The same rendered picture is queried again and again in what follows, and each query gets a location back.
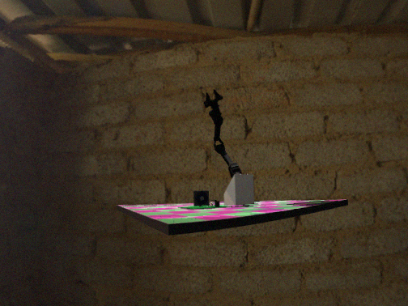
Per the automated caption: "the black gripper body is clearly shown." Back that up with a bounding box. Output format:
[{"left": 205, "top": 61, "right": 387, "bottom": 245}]
[{"left": 208, "top": 96, "right": 223, "bottom": 110}]

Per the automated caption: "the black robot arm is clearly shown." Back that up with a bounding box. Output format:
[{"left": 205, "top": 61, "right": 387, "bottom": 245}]
[{"left": 205, "top": 100, "right": 241, "bottom": 178}]

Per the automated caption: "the green circuit board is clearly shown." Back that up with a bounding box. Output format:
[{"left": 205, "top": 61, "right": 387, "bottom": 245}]
[{"left": 180, "top": 202, "right": 230, "bottom": 210}]

